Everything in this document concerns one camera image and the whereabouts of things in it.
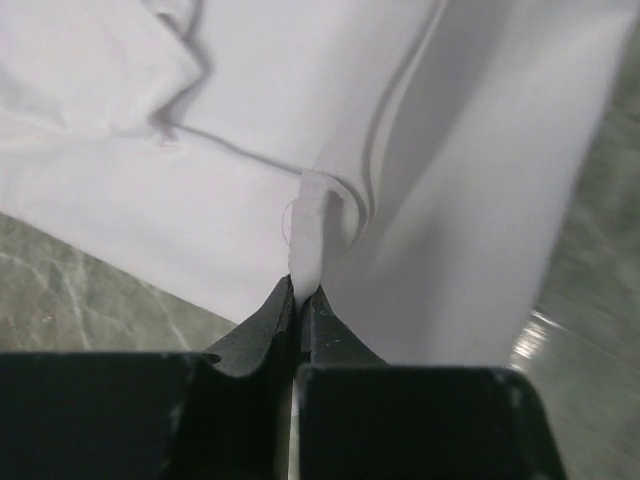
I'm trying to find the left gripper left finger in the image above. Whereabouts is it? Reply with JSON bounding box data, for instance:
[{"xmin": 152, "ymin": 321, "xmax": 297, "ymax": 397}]
[{"xmin": 1, "ymin": 278, "xmax": 295, "ymax": 479}]

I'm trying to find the white t-shirt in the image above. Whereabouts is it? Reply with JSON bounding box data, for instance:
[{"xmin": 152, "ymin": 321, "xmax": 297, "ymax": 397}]
[{"xmin": 1, "ymin": 1, "xmax": 639, "ymax": 366}]

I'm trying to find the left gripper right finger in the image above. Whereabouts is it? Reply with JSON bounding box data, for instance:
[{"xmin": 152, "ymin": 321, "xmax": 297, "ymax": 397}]
[{"xmin": 297, "ymin": 290, "xmax": 566, "ymax": 479}]

